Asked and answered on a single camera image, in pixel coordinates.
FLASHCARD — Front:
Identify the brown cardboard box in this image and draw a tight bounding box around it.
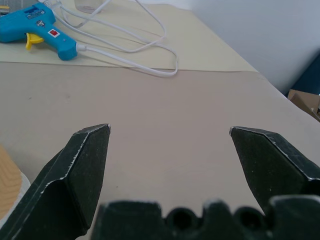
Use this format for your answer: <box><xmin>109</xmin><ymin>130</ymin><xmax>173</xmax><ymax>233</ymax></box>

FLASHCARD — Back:
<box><xmin>287</xmin><ymin>88</ymin><xmax>320</xmax><ymax>122</ymax></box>

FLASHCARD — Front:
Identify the cream paper sheet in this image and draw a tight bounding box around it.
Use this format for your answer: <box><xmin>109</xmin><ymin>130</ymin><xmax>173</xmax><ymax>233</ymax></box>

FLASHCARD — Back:
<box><xmin>0</xmin><ymin>0</ymin><xmax>260</xmax><ymax>73</ymax></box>

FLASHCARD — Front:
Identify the dark blue panel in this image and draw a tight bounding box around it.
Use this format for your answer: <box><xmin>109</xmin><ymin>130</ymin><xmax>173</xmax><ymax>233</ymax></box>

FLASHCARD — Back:
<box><xmin>290</xmin><ymin>51</ymin><xmax>320</xmax><ymax>96</ymax></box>

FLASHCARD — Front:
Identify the tan object with white rim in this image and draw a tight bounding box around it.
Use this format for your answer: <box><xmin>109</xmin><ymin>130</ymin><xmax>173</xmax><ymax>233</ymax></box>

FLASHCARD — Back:
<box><xmin>0</xmin><ymin>144</ymin><xmax>32</xmax><ymax>219</ymax></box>

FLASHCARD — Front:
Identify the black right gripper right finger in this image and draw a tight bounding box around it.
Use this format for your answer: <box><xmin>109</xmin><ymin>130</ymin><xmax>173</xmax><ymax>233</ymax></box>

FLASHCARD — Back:
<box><xmin>229</xmin><ymin>126</ymin><xmax>320</xmax><ymax>216</ymax></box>

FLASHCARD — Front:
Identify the blue hot glue gun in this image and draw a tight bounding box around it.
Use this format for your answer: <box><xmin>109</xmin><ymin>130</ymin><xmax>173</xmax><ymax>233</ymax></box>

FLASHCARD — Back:
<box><xmin>0</xmin><ymin>2</ymin><xmax>78</xmax><ymax>61</ymax></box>

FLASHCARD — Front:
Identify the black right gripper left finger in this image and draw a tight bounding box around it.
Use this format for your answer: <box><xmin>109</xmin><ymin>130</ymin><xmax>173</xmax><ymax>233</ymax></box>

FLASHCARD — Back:
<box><xmin>0</xmin><ymin>123</ymin><xmax>112</xmax><ymax>240</ymax></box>

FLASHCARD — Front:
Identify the white power cable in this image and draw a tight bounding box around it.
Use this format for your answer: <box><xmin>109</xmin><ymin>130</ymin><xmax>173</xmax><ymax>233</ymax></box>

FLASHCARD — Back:
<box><xmin>39</xmin><ymin>0</ymin><xmax>179</xmax><ymax>79</ymax></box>

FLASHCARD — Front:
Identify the clear plastic container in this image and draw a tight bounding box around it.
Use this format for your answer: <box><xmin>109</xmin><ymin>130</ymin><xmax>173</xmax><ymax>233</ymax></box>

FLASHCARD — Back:
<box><xmin>74</xmin><ymin>0</ymin><xmax>104</xmax><ymax>14</ymax></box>

